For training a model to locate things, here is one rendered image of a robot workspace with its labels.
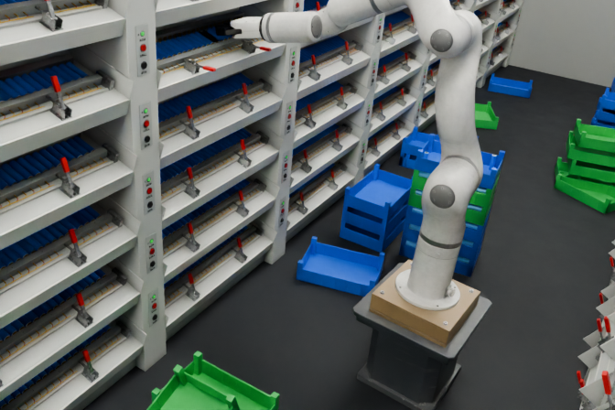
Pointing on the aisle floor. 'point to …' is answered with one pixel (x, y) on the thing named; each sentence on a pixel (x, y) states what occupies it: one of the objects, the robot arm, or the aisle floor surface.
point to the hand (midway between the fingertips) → (225, 28)
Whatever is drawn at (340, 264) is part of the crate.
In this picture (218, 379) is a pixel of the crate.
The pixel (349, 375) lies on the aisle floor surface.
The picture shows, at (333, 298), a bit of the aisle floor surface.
